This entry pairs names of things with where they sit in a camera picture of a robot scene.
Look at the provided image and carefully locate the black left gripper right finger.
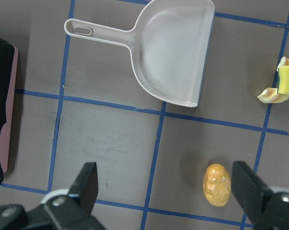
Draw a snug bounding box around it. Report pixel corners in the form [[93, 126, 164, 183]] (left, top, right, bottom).
[[231, 161, 289, 230]]

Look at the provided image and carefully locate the yellow potato toy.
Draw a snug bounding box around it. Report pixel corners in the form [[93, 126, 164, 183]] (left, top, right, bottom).
[[203, 163, 231, 207]]

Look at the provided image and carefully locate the yellow green sponge piece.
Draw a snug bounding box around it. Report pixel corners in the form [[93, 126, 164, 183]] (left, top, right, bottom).
[[278, 65, 289, 94]]

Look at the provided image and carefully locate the white plastic dustpan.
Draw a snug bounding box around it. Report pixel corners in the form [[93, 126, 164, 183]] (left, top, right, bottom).
[[64, 0, 215, 107]]

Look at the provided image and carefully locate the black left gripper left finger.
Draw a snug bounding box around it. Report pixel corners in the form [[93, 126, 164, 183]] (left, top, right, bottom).
[[0, 162, 105, 230]]

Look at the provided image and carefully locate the black lined trash bin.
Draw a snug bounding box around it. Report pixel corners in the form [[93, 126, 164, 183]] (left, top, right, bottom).
[[0, 38, 18, 184]]

